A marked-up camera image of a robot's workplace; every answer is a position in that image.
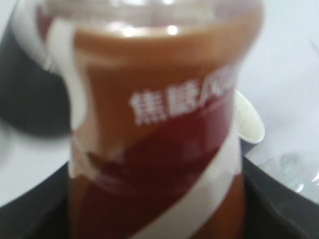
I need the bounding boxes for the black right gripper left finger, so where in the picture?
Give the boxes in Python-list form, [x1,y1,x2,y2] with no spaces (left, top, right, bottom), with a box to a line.
[0,164,68,239]

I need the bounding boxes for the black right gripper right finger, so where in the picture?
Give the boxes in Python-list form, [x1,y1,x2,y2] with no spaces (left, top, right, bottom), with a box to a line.
[242,157,319,239]

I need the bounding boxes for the brown Nescafe coffee bottle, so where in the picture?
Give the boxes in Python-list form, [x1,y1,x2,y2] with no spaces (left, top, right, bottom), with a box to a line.
[36,0,264,239]

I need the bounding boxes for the clear water bottle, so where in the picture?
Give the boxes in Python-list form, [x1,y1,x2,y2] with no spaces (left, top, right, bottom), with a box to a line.
[257,150,319,202]

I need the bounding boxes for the black mug in front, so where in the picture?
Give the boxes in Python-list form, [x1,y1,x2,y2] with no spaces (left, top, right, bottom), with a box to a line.
[234,90,266,156]

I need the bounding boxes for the black mug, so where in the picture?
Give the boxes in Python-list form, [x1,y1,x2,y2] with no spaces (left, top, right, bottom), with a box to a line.
[234,90,266,156]
[0,0,70,137]

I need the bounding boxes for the black mug at back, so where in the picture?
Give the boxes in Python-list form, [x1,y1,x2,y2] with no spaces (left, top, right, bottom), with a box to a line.
[0,0,70,137]

